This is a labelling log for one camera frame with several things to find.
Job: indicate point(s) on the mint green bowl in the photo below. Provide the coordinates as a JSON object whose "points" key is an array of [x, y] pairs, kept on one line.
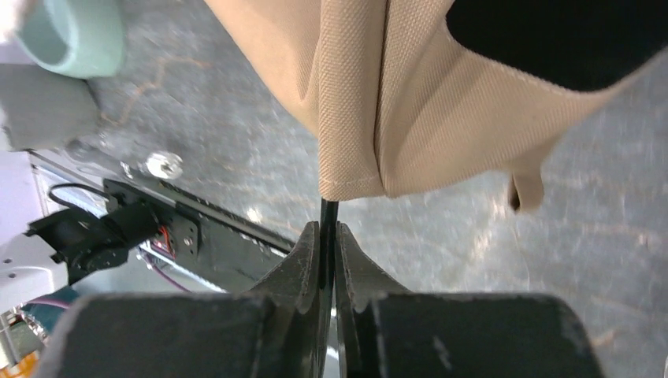
{"points": [[82, 39]]}

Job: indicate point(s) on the small white plastic cap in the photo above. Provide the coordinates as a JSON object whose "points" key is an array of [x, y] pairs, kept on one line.
{"points": [[164, 165]]}

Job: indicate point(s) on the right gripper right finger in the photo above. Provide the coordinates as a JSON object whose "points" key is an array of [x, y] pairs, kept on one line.
{"points": [[358, 281]]}

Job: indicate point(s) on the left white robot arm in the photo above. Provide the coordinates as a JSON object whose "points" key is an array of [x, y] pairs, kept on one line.
{"points": [[27, 268]]}

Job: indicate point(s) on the grey toilet paper roll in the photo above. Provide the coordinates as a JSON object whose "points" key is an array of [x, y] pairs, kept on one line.
{"points": [[43, 110]]}

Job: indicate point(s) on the black tent pole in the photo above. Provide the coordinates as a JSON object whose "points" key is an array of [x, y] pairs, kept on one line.
{"points": [[327, 233]]}

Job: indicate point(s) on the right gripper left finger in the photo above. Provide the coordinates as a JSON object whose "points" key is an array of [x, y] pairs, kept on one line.
{"points": [[290, 342]]}

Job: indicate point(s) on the beige pet tent fabric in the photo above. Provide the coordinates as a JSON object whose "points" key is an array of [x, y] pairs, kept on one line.
{"points": [[411, 96]]}

